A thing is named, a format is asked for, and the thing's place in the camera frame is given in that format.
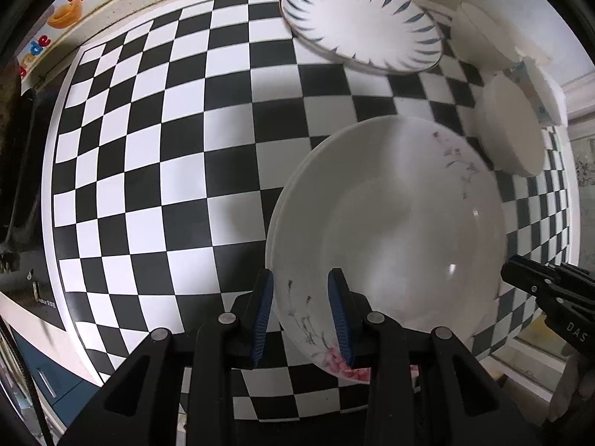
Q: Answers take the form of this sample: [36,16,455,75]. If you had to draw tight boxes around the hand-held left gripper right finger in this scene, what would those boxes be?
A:
[327,268,542,446]

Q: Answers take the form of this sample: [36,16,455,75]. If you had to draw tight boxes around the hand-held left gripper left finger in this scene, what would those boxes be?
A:
[58,269,280,446]

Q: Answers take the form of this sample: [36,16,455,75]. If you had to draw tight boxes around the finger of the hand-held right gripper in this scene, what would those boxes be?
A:
[501,255,561,297]

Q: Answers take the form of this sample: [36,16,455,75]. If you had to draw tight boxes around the white plate pink flowers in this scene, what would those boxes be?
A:
[271,116,508,384]

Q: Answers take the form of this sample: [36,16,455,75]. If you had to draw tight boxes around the white floral bowl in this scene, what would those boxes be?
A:
[475,74,546,178]

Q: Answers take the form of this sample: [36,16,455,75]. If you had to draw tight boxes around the white bowl blue rim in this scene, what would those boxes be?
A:
[516,46,569,126]

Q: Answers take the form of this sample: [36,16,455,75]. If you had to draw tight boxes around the person's right hand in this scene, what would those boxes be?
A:
[550,352,595,428]

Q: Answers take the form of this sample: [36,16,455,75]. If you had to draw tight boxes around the checkered tablecloth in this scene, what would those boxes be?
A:
[42,0,579,428]

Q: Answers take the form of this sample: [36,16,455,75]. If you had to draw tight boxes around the blue cabinet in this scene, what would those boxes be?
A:
[9,325,100,430]

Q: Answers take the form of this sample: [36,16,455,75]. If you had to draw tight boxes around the dark appliance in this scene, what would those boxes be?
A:
[0,56,59,272]

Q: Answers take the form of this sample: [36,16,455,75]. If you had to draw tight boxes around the white plate blue leaf pattern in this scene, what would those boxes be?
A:
[279,0,444,75]

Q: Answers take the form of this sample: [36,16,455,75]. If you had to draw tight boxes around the coloured letters wall sticker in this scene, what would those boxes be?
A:
[19,35,51,79]

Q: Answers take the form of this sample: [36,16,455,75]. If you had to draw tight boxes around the peach slice wall sticker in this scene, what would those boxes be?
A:
[48,1,83,29]

